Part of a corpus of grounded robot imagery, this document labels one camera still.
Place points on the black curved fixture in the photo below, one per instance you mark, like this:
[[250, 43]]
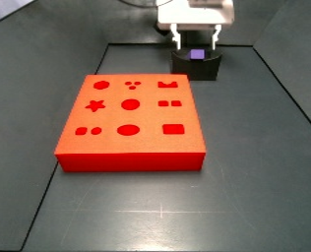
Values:
[[199, 70]]

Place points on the red shape-sorting board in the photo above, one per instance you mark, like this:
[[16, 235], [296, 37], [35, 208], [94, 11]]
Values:
[[133, 123]]

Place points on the purple rectangular block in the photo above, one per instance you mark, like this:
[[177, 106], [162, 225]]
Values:
[[197, 54]]

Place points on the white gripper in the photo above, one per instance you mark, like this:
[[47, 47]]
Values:
[[194, 15]]

